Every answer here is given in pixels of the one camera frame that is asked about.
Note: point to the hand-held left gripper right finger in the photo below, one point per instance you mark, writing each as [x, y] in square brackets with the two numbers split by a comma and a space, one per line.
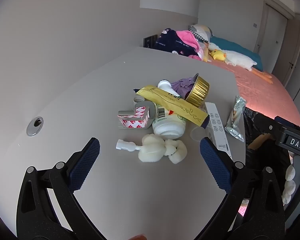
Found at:
[213, 165]

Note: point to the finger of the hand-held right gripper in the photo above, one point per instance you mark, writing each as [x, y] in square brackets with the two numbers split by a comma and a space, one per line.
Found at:
[266, 126]

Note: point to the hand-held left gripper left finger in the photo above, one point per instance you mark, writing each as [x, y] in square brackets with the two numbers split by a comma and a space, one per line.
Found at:
[86, 165]

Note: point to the black bin bag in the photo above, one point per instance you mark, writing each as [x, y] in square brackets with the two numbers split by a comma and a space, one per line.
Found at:
[250, 127]

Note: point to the cardboard box bin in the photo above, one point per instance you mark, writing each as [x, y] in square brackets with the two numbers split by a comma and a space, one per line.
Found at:
[258, 142]

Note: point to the silver foil snack wrapper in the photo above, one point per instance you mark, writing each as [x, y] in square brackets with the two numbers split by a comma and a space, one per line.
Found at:
[235, 122]

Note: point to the clear plastic lid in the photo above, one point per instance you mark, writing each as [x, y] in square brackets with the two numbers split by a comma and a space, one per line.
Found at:
[197, 133]

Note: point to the long white carton box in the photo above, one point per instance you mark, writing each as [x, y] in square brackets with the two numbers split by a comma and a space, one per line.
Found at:
[215, 122]

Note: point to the white plastic drink bottle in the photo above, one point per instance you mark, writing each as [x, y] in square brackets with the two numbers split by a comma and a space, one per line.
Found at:
[167, 127]

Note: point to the yellow paper packet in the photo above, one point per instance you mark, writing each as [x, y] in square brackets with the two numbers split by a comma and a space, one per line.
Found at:
[175, 105]

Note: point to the gold foil cup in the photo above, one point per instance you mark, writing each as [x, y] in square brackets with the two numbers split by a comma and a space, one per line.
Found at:
[198, 92]

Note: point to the white bottle cap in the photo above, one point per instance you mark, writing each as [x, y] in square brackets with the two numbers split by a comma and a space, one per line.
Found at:
[137, 100]

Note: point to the purple cloth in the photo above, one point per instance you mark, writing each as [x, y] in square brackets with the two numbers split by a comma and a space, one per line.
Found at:
[182, 85]

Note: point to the person's left hand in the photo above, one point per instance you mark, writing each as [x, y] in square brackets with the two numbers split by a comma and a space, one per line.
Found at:
[138, 237]

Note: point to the bed with pink sheet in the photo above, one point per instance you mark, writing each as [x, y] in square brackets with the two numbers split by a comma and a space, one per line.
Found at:
[260, 92]

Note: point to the white fluffy cloth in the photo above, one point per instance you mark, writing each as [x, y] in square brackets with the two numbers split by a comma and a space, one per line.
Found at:
[288, 182]

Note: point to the foam puzzle floor mat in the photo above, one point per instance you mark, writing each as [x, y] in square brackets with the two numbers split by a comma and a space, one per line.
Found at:
[242, 210]

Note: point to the white goose plush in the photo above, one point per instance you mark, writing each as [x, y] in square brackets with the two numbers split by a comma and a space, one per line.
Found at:
[237, 57]

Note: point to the teal pillow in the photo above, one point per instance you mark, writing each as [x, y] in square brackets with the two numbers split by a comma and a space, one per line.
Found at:
[240, 46]

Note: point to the yellow duck plush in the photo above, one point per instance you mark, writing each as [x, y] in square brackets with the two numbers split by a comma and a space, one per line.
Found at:
[217, 55]

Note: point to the white room door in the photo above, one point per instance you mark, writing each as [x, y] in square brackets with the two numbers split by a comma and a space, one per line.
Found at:
[275, 25]

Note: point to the pink fleece cloth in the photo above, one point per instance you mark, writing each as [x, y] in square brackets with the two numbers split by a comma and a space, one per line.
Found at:
[187, 36]

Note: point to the navy printed pajamas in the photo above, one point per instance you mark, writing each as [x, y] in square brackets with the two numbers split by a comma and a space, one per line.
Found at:
[170, 42]

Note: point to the black wall socket panel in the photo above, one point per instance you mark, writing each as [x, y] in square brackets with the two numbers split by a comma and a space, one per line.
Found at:
[150, 41]

